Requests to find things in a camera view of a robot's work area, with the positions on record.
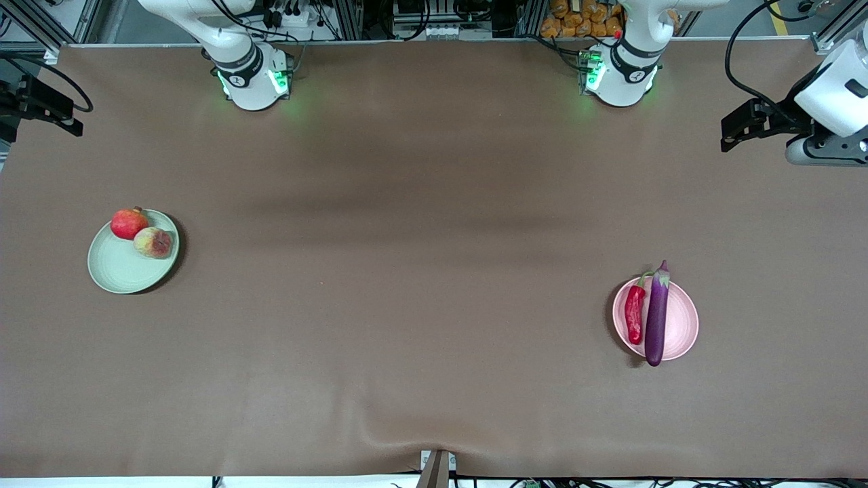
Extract yellow pink peach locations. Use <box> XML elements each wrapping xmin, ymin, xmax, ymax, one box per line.
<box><xmin>133</xmin><ymin>227</ymin><xmax>173</xmax><ymax>260</ymax></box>

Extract purple eggplant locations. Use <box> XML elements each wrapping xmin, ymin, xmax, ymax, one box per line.
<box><xmin>644</xmin><ymin>260</ymin><xmax>672</xmax><ymax>367</ymax></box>

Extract red chili pepper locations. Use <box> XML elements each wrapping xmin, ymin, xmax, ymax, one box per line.
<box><xmin>625</xmin><ymin>271</ymin><xmax>655</xmax><ymax>346</ymax></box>

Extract green round plate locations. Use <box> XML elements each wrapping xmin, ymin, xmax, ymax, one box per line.
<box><xmin>87</xmin><ymin>209</ymin><xmax>180</xmax><ymax>295</ymax></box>

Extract orange snack bags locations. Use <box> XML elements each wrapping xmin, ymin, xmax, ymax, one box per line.
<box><xmin>540</xmin><ymin>0</ymin><xmax>682</xmax><ymax>38</ymax></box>

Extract pink round plate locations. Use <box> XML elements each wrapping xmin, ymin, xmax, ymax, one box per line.
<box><xmin>612</xmin><ymin>276</ymin><xmax>699</xmax><ymax>361</ymax></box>

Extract white power strip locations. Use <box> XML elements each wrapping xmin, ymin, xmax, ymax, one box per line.
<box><xmin>261</xmin><ymin>5</ymin><xmax>314</xmax><ymax>29</ymax></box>

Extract white terminal block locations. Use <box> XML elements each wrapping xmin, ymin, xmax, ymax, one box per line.
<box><xmin>424</xmin><ymin>24</ymin><xmax>481</xmax><ymax>39</ymax></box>

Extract brown table mat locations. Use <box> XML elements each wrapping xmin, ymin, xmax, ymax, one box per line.
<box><xmin>0</xmin><ymin>39</ymin><xmax>868</xmax><ymax>479</ymax></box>

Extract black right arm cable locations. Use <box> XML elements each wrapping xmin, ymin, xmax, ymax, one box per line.
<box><xmin>0</xmin><ymin>54</ymin><xmax>94</xmax><ymax>113</ymax></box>

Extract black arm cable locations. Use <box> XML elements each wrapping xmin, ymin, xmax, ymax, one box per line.
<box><xmin>724</xmin><ymin>0</ymin><xmax>804</xmax><ymax>115</ymax></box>
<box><xmin>0</xmin><ymin>54</ymin><xmax>94</xmax><ymax>113</ymax></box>

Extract aluminium frame profile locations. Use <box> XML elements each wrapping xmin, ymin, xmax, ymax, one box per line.
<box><xmin>812</xmin><ymin>0</ymin><xmax>868</xmax><ymax>56</ymax></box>
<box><xmin>0</xmin><ymin>0</ymin><xmax>102</xmax><ymax>58</ymax></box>

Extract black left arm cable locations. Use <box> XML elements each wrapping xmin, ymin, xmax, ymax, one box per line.
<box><xmin>724</xmin><ymin>0</ymin><xmax>804</xmax><ymax>115</ymax></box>

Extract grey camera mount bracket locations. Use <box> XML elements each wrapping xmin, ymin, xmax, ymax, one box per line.
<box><xmin>416</xmin><ymin>449</ymin><xmax>457</xmax><ymax>488</ymax></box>

